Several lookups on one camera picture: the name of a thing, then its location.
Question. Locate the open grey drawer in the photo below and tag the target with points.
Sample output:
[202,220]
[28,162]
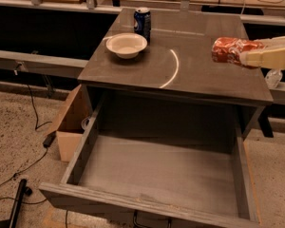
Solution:
[159,164]

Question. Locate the white paper bowl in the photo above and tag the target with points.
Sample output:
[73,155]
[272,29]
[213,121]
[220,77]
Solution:
[126,45]

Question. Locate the black stand leg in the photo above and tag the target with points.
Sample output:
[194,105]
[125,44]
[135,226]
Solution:
[15,210]

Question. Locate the grey cabinet with top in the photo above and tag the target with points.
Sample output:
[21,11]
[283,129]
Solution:
[178,63]

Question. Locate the blue pepsi can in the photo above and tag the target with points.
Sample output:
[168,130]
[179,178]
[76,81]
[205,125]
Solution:
[142,22]

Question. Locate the cardboard box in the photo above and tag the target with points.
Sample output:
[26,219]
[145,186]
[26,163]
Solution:
[67,124]

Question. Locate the clear plastic bottle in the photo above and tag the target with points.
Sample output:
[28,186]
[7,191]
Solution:
[273,77]

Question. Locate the tape roll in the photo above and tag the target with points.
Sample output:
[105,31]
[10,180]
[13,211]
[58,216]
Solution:
[85,122]

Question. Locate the orange soda can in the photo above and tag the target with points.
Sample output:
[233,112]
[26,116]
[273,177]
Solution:
[231,50]

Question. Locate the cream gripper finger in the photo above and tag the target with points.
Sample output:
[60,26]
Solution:
[266,58]
[275,42]

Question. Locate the black power adapter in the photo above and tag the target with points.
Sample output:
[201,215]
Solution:
[49,140]

